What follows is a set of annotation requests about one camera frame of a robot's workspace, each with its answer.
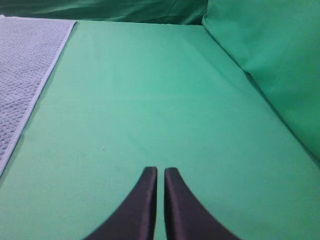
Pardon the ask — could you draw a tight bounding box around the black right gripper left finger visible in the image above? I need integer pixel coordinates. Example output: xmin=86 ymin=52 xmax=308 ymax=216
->
xmin=86 ymin=166 xmax=158 ymax=240

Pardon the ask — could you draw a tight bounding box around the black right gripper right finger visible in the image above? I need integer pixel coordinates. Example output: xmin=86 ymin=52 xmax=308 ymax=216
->
xmin=164 ymin=167 xmax=238 ymax=240

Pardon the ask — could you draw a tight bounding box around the blue waffle-weave towel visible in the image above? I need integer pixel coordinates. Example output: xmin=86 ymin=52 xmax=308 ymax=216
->
xmin=0 ymin=15 xmax=76 ymax=172

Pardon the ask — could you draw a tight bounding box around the green backdrop cloth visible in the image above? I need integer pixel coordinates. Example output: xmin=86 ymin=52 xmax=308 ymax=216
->
xmin=0 ymin=0 xmax=320 ymax=161

